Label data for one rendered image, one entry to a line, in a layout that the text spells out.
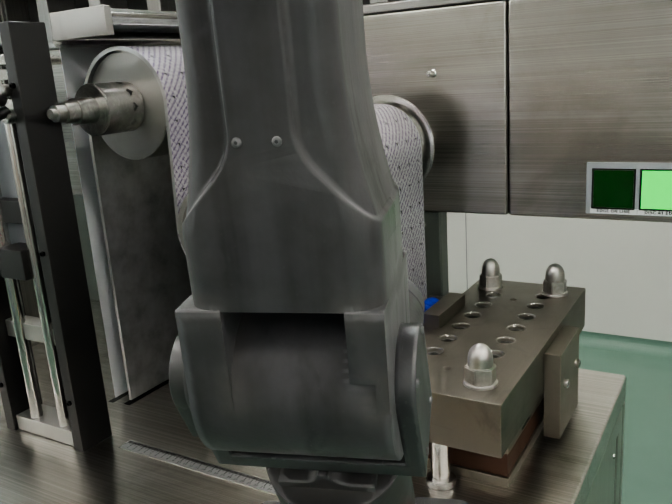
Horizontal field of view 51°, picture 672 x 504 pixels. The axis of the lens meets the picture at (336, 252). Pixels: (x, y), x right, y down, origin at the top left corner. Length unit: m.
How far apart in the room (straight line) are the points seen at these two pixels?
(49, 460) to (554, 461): 0.63
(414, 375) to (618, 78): 0.80
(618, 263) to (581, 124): 2.50
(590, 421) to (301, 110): 0.84
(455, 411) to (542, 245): 2.81
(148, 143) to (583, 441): 0.67
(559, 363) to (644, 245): 2.59
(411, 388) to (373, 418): 0.02
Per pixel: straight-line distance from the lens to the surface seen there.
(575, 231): 3.48
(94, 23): 0.95
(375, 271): 0.20
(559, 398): 0.90
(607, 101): 1.00
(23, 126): 0.90
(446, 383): 0.77
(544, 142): 1.02
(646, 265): 3.47
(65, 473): 0.98
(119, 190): 1.05
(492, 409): 0.74
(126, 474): 0.94
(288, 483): 0.29
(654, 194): 1.00
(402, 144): 0.93
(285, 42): 0.19
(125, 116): 0.93
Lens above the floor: 1.36
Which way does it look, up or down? 15 degrees down
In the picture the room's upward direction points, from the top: 4 degrees counter-clockwise
